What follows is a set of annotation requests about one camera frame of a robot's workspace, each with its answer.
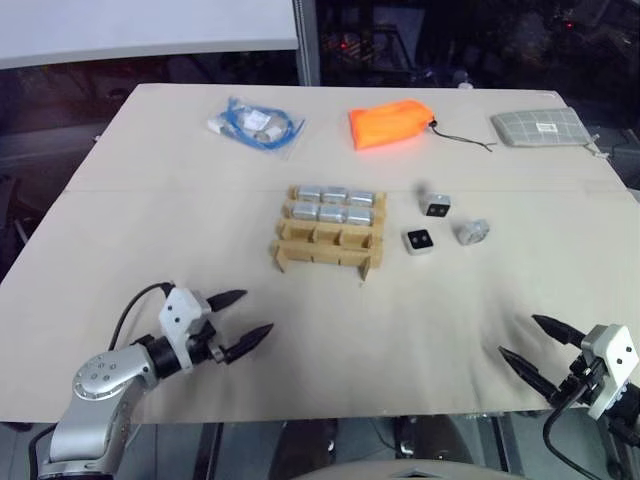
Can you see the black white cube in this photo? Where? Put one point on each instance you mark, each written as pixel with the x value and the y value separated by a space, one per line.
pixel 419 241
pixel 439 206

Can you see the white board panel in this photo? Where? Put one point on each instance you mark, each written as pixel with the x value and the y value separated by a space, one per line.
pixel 140 25

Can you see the dark table leg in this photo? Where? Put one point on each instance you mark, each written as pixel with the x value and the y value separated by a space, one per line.
pixel 504 445
pixel 210 450

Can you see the small clear plastic piece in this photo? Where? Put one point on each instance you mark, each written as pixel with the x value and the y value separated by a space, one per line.
pixel 470 231

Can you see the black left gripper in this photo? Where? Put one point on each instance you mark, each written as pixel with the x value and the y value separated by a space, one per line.
pixel 205 345

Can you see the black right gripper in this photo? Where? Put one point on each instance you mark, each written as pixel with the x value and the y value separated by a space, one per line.
pixel 577 382

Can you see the orange fabric pouch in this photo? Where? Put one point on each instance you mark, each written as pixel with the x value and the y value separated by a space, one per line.
pixel 385 122

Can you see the grey metal post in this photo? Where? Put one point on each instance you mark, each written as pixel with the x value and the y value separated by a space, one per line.
pixel 307 40

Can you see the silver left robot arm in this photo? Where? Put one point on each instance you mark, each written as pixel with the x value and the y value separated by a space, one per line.
pixel 100 375

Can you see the grey checked fabric pouch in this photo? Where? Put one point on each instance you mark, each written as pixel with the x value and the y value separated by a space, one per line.
pixel 542 126

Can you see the wooden compartment rack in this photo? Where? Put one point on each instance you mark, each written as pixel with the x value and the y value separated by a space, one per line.
pixel 320 242

